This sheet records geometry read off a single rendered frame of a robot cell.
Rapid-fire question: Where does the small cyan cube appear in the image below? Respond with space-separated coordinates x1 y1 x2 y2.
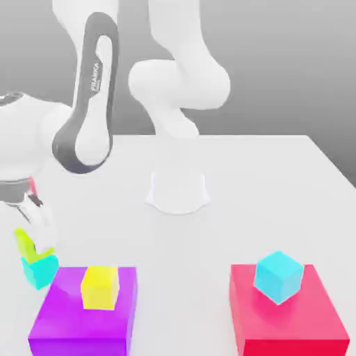
253 250 305 306

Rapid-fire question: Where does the small lime cube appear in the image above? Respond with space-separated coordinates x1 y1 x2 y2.
13 227 56 264

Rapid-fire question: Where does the small teal cube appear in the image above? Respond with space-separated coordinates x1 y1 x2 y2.
20 254 60 291

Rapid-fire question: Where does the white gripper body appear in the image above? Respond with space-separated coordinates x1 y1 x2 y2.
10 202 59 252

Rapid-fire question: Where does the large purple box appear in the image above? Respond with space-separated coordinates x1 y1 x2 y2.
27 266 139 356

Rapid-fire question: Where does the small yellow cube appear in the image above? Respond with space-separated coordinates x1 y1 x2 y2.
80 266 120 312

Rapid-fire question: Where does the large red box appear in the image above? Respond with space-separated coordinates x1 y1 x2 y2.
229 263 351 356

